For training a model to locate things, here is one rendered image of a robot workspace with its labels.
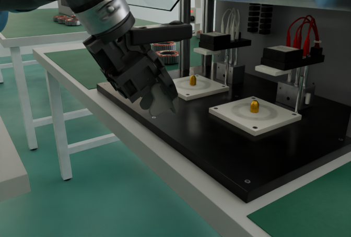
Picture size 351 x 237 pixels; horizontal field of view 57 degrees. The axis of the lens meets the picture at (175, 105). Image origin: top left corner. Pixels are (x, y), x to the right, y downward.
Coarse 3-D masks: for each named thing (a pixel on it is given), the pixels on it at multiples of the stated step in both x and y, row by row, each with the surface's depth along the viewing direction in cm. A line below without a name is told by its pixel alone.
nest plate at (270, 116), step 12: (216, 108) 76; (228, 108) 76; (240, 108) 76; (264, 108) 76; (276, 108) 76; (228, 120) 72; (240, 120) 70; (252, 120) 70; (264, 120) 70; (276, 120) 70; (288, 120) 70; (252, 132) 66; (264, 132) 67
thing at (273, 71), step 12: (264, 48) 74; (276, 48) 74; (288, 48) 74; (264, 60) 75; (276, 60) 72; (288, 60) 71; (300, 60) 73; (312, 60) 75; (264, 72) 73; (276, 72) 70; (288, 72) 72
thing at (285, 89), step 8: (280, 88) 82; (288, 88) 80; (296, 88) 78; (304, 88) 77; (312, 88) 78; (280, 96) 82; (288, 96) 80; (296, 96) 78; (304, 96) 78; (312, 96) 80; (288, 104) 81; (304, 104) 79
